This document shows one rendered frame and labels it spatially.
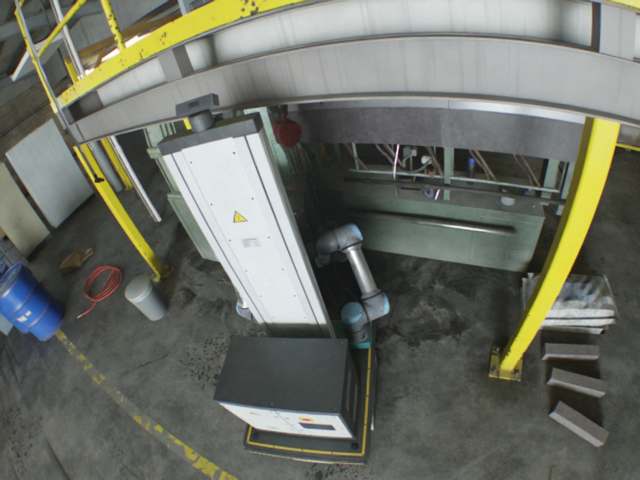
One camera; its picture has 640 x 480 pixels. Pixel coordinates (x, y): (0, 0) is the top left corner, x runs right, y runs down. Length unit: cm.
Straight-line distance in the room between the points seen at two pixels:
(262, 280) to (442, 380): 139
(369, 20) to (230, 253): 116
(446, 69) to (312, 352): 118
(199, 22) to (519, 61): 114
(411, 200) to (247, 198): 160
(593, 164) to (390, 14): 100
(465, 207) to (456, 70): 146
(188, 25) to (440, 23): 103
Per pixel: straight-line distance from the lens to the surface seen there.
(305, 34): 164
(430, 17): 146
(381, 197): 245
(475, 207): 236
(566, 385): 234
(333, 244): 166
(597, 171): 120
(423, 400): 213
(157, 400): 277
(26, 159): 722
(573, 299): 245
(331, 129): 234
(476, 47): 104
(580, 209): 127
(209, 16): 132
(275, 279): 125
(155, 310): 316
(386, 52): 108
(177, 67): 155
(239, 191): 100
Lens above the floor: 202
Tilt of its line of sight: 41 degrees down
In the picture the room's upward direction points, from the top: 16 degrees counter-clockwise
